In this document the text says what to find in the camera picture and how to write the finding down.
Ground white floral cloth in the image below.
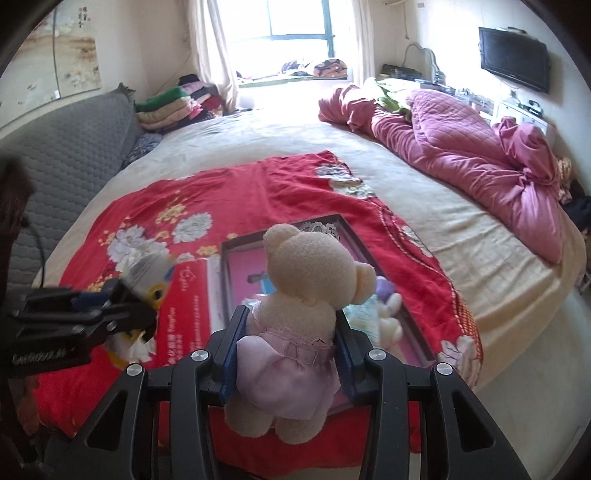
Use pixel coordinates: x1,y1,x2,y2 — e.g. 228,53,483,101
294,220,343,241

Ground dark cardboard box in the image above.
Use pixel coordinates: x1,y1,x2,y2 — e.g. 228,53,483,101
220,212,438,371

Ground black electronic device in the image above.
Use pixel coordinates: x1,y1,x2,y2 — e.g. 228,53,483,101
380,64,424,80

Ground pink quilt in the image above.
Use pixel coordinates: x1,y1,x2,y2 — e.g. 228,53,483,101
318,84,570,265

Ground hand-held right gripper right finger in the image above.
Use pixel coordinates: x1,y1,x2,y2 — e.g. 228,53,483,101
336,308,531,480

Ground black television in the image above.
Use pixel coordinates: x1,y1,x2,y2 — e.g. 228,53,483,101
477,26,553,96

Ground small teddy bear purple hat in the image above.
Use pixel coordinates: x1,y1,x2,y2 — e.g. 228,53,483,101
373,276,406,352

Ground yellow and white packet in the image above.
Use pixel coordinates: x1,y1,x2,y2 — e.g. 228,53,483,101
104,253,178,371

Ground cream teddy bear pink dress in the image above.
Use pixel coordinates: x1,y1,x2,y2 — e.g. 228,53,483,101
223,223,378,445

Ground grey quilted headboard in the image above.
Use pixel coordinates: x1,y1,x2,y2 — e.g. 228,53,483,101
0,85,145,296

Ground red floral blanket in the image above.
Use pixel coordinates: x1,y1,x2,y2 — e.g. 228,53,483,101
36,150,484,468

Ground green cloth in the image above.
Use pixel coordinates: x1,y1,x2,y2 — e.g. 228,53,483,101
373,82,413,114

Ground white curtain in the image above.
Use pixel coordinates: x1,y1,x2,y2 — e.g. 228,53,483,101
350,0,378,87
186,0,242,114

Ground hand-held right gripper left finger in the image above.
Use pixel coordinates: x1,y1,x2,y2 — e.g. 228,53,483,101
69,305,252,480

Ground dark patterned pillow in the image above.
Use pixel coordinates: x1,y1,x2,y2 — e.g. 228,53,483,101
120,132,164,170

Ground black cable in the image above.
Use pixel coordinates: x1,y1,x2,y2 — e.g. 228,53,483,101
17,216,52,289

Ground white tissue pack green print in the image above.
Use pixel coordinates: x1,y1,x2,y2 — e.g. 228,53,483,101
343,301,383,345

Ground stack of folded clothes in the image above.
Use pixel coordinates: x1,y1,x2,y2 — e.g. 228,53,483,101
134,73,223,136

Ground white television cabinet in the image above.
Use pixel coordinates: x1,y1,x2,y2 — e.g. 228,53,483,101
479,91,556,136

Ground red box lid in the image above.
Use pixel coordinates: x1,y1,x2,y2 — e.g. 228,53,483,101
148,256,232,367

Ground pile of dark clothes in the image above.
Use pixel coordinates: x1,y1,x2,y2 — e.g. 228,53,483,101
558,156,591,223

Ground window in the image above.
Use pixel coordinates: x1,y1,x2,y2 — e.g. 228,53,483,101
217,0,357,80

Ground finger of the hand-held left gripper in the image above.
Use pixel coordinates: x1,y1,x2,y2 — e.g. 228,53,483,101
107,299,158,343
69,276,136,308

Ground clothes on windowsill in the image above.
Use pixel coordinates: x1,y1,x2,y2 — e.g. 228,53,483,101
237,56,350,82

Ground floral wall poster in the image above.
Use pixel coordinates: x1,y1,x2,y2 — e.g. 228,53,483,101
0,0,103,131

